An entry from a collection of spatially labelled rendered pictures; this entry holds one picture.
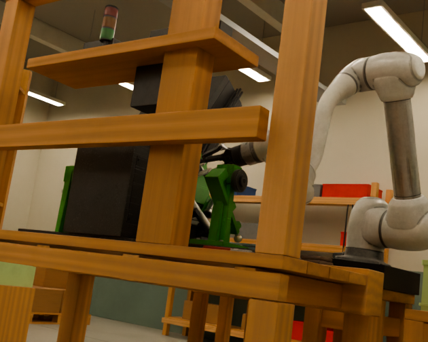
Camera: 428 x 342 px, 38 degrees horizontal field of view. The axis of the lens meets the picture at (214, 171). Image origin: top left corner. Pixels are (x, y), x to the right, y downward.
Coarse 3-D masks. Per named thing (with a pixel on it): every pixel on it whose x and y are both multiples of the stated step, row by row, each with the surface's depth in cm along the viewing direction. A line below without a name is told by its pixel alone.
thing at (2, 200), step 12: (24, 72) 506; (24, 84) 504; (24, 96) 502; (24, 108) 505; (12, 156) 493; (12, 168) 495; (0, 192) 488; (0, 204) 479; (0, 216) 484; (0, 228) 485
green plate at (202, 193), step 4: (200, 156) 238; (204, 164) 239; (204, 168) 238; (200, 176) 234; (200, 180) 234; (204, 180) 236; (200, 184) 233; (204, 184) 235; (196, 188) 230; (200, 188) 232; (204, 188) 235; (196, 192) 229; (200, 192) 232; (204, 192) 234; (208, 192) 236; (196, 196) 229; (200, 196) 231; (204, 196) 233; (196, 200) 228; (200, 200) 230; (204, 200) 232; (200, 204) 231
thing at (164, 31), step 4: (164, 28) 210; (152, 32) 214; (156, 32) 212; (160, 32) 211; (164, 32) 210; (152, 36) 213; (156, 36) 212; (112, 40) 225; (116, 40) 226; (84, 44) 234; (88, 44) 233; (92, 44) 231; (96, 44) 230; (100, 44) 229; (108, 44) 226; (84, 48) 234
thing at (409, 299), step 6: (384, 294) 230; (390, 294) 234; (396, 294) 238; (402, 294) 242; (408, 294) 246; (384, 300) 232; (390, 300) 234; (396, 300) 238; (402, 300) 242; (408, 300) 246
